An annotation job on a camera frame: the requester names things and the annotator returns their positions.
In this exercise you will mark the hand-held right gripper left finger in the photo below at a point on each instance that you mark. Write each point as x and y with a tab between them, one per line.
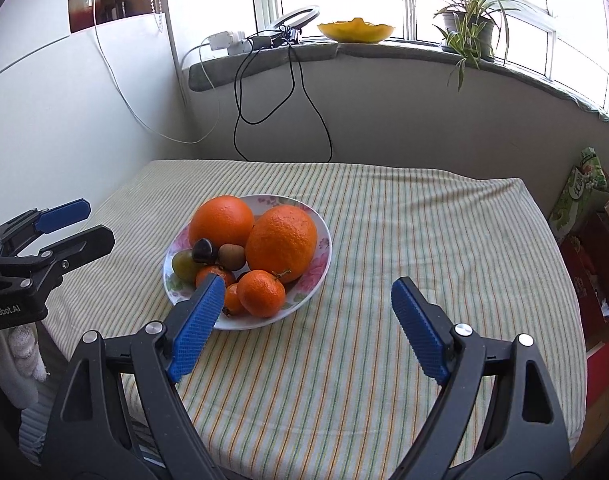
197	327

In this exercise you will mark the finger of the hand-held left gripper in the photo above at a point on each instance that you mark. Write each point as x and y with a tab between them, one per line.
64	212
84	242

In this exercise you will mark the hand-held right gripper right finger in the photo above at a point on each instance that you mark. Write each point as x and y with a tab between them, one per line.
419	327

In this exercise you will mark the orange kumquat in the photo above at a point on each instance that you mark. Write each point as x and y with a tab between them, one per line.
233	301

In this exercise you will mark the small tangerine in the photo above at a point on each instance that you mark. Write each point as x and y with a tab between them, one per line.
210	275

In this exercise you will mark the green grape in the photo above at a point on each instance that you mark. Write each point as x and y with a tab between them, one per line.
184	266

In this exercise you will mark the tangerine with stem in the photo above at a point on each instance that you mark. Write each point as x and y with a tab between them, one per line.
262	294

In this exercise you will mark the brown longan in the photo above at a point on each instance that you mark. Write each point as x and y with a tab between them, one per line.
232	256

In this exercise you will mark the large smooth orange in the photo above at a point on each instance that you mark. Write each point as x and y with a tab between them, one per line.
223	222

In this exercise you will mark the floral white plate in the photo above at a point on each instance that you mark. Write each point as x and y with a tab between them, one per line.
312	280

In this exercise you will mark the large bumpy orange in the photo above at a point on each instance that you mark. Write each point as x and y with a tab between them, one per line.
282	244

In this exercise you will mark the person's left hand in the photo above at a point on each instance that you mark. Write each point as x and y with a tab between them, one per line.
19	355

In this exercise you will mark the striped tablecloth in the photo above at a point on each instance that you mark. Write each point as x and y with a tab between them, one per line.
409	230

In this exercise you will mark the white board panel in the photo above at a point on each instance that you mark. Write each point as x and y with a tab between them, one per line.
59	110

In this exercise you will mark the red cardboard box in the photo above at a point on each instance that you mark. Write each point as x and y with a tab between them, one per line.
591	270

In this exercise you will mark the red container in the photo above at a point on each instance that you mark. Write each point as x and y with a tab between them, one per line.
600	375

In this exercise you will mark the green printed bag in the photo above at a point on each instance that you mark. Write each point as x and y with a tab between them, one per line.
579	195

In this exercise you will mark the white power adapter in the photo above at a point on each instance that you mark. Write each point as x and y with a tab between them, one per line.
229	42

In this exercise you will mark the grey window sill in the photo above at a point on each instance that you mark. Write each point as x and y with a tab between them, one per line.
384	52

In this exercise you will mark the yellow bowl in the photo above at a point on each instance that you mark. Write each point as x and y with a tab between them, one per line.
354	32

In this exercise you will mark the potted spider plant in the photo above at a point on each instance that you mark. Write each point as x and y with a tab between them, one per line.
467	25

